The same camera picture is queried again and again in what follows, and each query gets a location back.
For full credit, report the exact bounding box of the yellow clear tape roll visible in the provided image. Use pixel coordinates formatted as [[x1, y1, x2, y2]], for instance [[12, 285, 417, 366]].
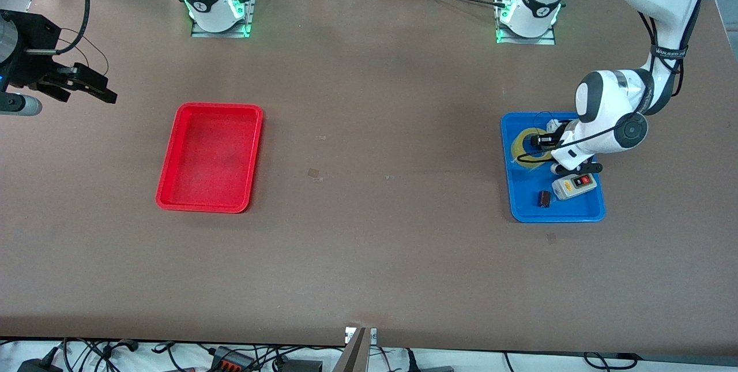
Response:
[[513, 127, 559, 170]]

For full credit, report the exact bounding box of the blue plastic tray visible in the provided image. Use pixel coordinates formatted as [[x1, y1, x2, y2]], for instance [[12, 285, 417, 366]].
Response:
[[500, 111, 606, 224]]

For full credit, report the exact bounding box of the red plastic tray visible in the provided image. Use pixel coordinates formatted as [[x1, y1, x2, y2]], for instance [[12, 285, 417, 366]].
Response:
[[155, 102, 264, 214]]

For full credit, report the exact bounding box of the black power adapter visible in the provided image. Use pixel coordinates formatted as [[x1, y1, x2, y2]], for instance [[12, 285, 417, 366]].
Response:
[[16, 356, 64, 372]]

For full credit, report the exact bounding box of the black and orange device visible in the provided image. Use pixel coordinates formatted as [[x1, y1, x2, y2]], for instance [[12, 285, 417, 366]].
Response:
[[209, 347, 255, 372]]

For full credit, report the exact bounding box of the grey two-button switch box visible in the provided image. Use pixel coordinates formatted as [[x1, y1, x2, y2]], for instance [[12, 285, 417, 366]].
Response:
[[552, 171, 598, 201]]

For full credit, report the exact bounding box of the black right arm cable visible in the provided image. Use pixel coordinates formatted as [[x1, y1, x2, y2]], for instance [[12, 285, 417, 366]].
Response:
[[53, 0, 91, 54]]

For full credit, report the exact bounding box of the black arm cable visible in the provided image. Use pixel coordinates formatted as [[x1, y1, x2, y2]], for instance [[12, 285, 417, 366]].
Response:
[[53, 0, 91, 54], [515, 0, 718, 165]]

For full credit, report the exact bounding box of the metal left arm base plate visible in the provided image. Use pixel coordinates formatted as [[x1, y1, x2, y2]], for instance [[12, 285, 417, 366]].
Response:
[[496, 0, 557, 46]]

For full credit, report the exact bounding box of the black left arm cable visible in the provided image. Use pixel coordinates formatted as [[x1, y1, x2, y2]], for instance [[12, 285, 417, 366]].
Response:
[[515, 0, 718, 165]]

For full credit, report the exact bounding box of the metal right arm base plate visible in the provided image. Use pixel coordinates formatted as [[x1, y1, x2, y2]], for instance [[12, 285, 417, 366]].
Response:
[[190, 0, 255, 39]]

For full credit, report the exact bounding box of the white metal bracket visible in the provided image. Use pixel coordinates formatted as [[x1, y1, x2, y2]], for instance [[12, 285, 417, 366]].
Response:
[[344, 326, 379, 345]]

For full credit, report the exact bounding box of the grey metal post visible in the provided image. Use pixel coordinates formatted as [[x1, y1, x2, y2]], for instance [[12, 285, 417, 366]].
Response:
[[332, 329, 370, 372]]

